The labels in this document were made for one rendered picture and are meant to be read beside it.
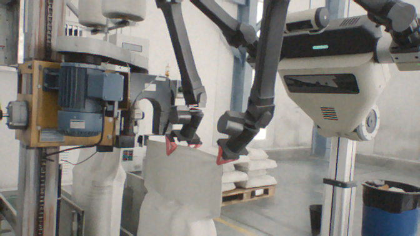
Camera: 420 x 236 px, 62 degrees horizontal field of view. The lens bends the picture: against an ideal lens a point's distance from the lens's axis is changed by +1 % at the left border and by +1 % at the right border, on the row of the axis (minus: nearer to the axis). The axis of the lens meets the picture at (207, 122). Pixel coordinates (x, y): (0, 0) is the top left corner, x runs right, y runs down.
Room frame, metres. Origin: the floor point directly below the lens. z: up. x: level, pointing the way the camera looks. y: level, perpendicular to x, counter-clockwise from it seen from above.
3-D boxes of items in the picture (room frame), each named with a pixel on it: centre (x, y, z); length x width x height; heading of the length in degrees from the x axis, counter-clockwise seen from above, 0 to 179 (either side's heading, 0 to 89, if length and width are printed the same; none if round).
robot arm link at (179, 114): (1.27, 0.08, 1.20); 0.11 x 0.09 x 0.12; 132
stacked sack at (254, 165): (4.84, -0.66, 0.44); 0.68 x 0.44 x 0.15; 131
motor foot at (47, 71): (1.28, 0.53, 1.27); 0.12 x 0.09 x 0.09; 131
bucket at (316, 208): (3.47, -1.22, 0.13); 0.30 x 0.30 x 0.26
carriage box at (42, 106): (1.44, 0.59, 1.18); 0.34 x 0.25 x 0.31; 131
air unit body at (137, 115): (1.49, 0.30, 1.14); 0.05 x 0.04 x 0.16; 131
